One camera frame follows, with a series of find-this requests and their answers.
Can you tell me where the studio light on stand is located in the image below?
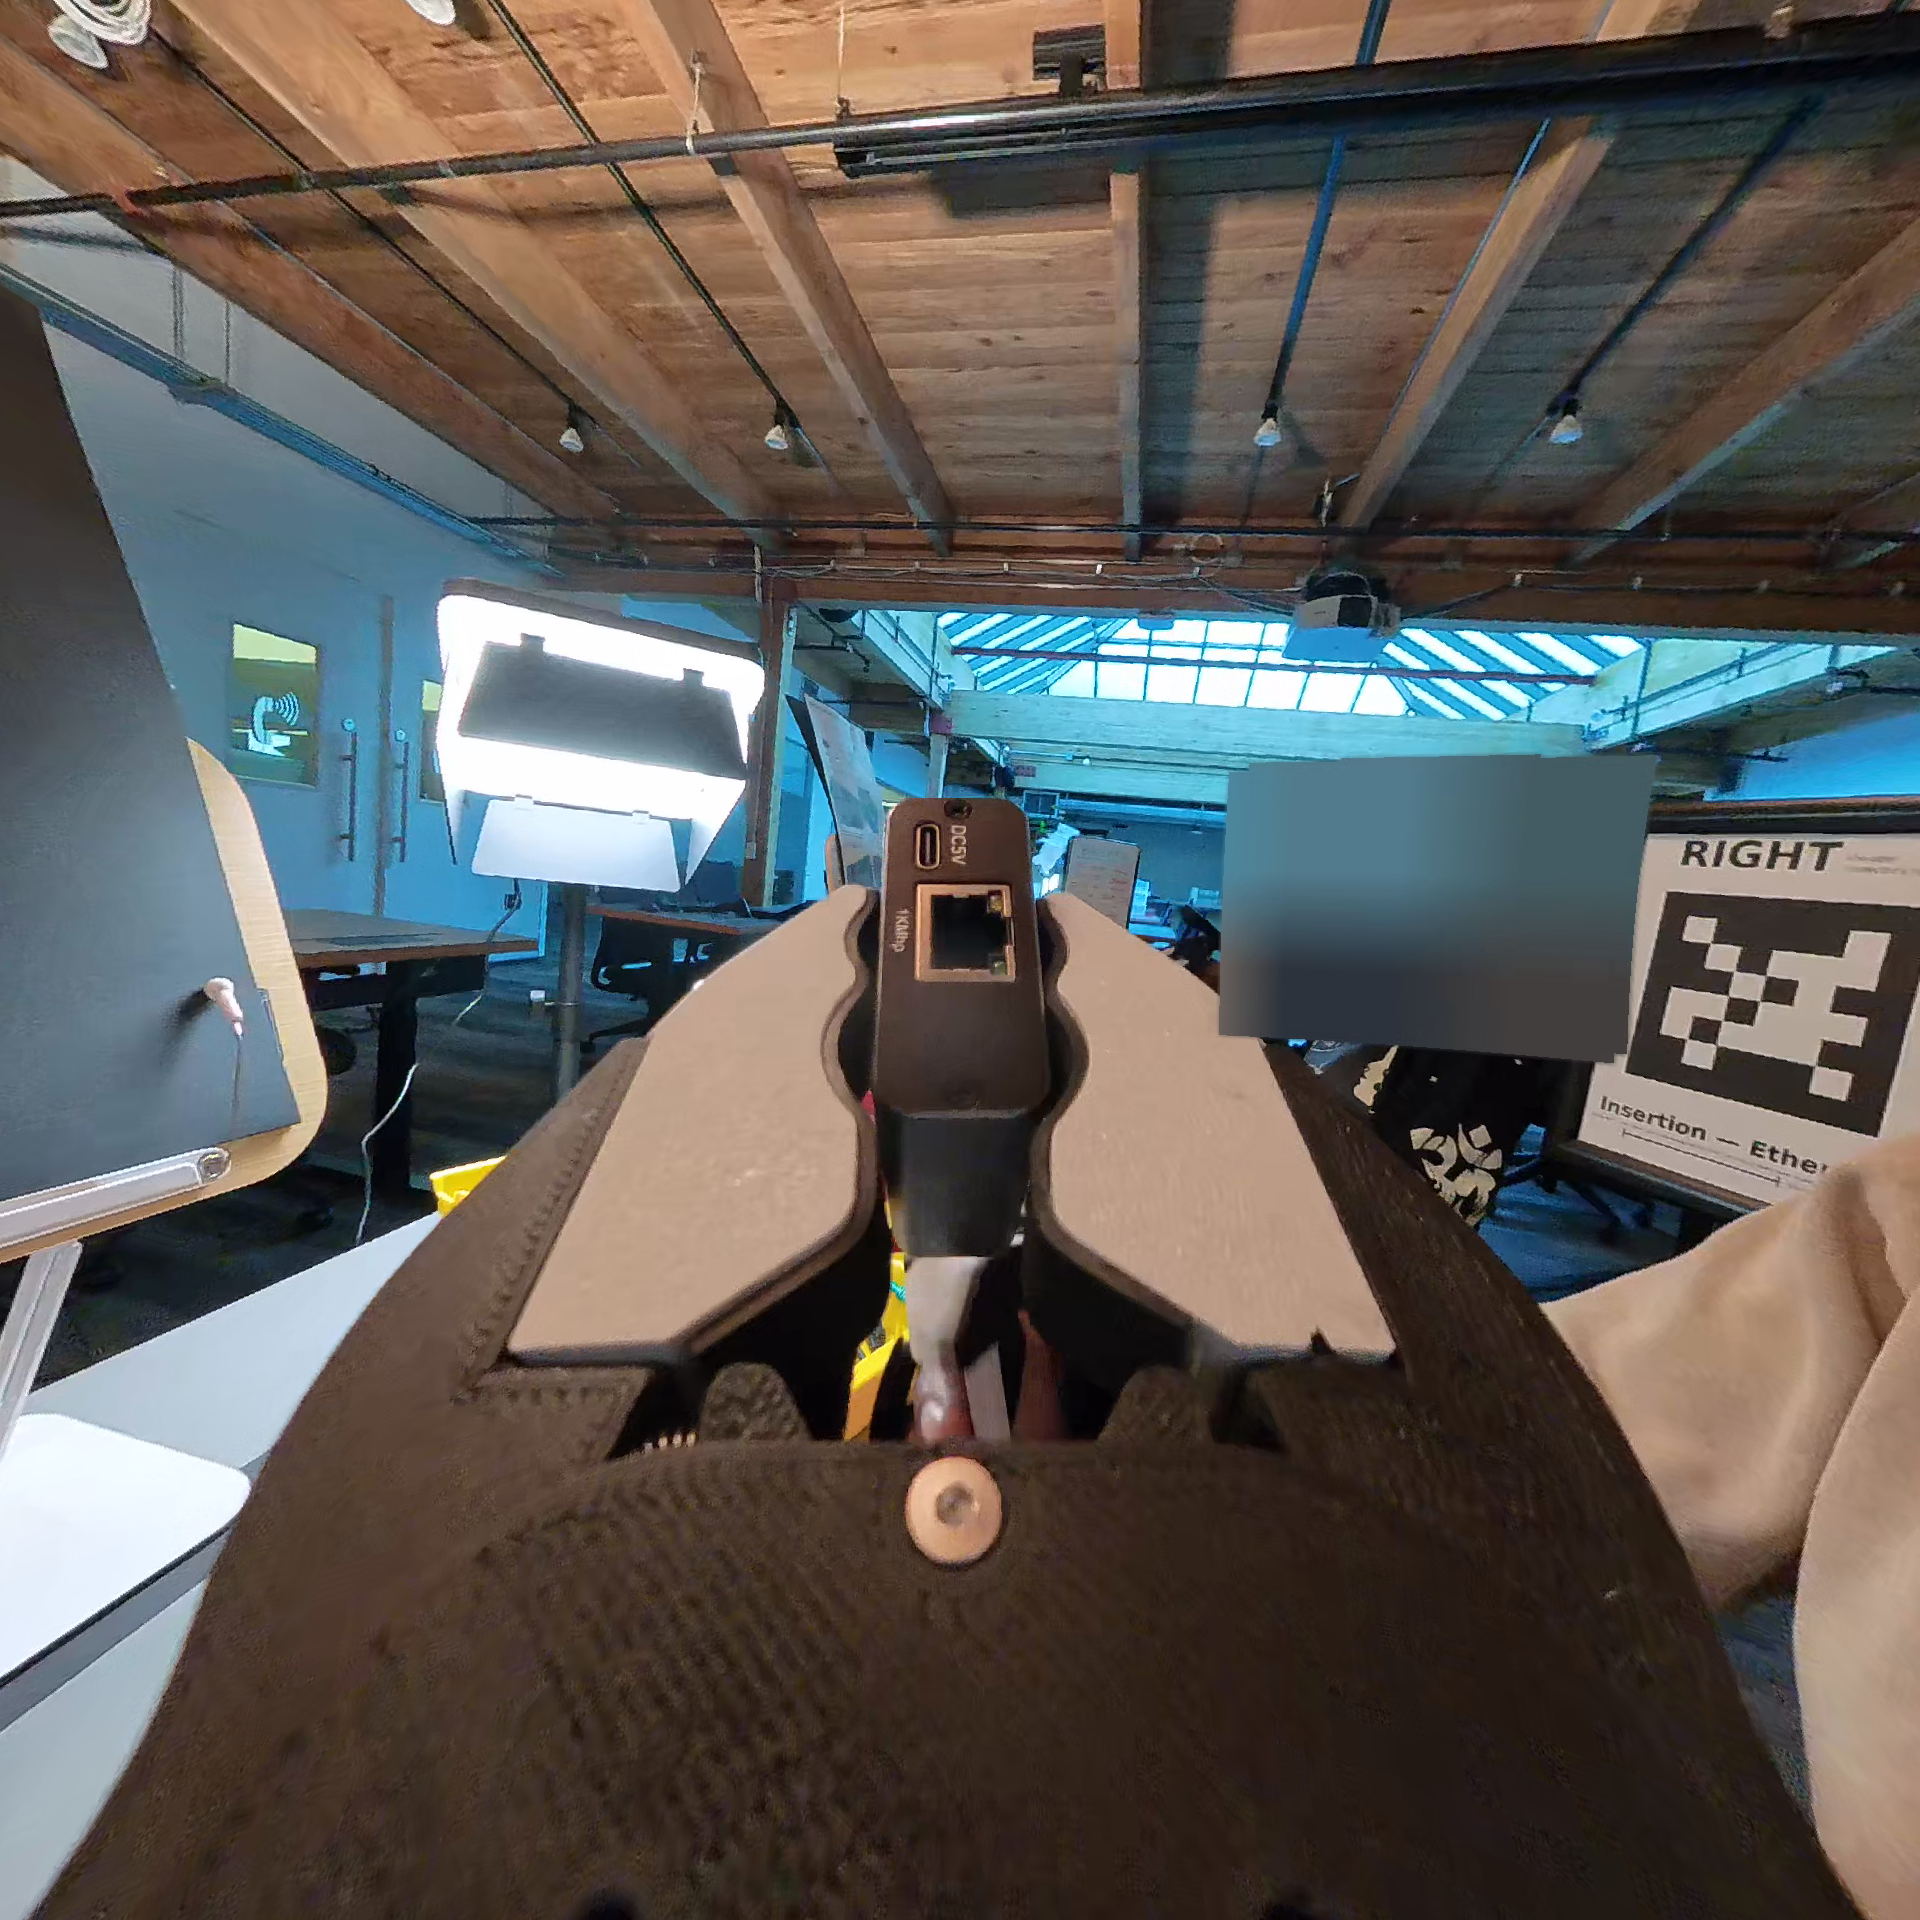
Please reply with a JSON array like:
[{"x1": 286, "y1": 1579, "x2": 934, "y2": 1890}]
[{"x1": 435, "y1": 591, "x2": 769, "y2": 1104}]

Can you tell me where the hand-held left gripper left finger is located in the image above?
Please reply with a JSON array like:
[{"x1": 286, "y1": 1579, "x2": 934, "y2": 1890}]
[{"x1": 510, "y1": 883, "x2": 890, "y2": 1368}]

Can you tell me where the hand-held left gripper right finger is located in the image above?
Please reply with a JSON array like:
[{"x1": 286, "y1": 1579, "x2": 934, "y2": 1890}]
[{"x1": 1032, "y1": 893, "x2": 1401, "y2": 1367}]

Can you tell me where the wooden top desk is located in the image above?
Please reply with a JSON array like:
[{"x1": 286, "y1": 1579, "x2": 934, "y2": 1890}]
[{"x1": 286, "y1": 907, "x2": 543, "y2": 1202}]

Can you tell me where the person's right hand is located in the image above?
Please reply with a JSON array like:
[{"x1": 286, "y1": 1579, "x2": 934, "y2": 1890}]
[{"x1": 909, "y1": 1305, "x2": 1077, "y2": 1448}]

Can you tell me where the yellow wall sign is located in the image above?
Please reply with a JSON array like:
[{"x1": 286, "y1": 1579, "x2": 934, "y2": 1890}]
[{"x1": 230, "y1": 621, "x2": 325, "y2": 787}]

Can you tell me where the black ethernet splitter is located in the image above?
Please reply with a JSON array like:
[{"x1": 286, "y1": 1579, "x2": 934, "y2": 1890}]
[{"x1": 874, "y1": 797, "x2": 1057, "y2": 1262}]

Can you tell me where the yellow storage bin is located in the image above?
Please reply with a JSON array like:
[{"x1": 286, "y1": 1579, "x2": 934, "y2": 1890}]
[{"x1": 433, "y1": 1160, "x2": 912, "y2": 1442}]

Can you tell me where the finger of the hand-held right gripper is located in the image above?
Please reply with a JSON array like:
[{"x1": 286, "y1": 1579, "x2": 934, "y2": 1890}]
[{"x1": 901, "y1": 1251, "x2": 1022, "y2": 1448}]

